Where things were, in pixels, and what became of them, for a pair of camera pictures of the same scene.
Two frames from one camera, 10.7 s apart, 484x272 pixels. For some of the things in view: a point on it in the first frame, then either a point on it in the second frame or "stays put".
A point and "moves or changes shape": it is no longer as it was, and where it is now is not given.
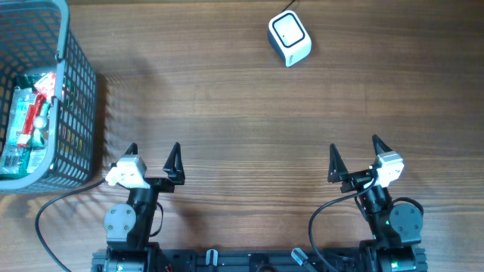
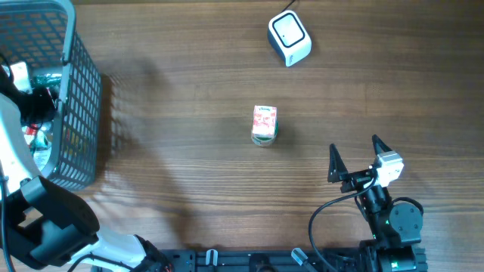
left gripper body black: (159, 181) to (39, 109)
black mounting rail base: (252, 261) stays put
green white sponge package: (17, 160) moves or changes shape
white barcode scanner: (289, 36) stays put
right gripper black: (339, 172) stays put
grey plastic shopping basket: (35, 35) stays put
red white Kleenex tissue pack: (47, 85) to (265, 120)
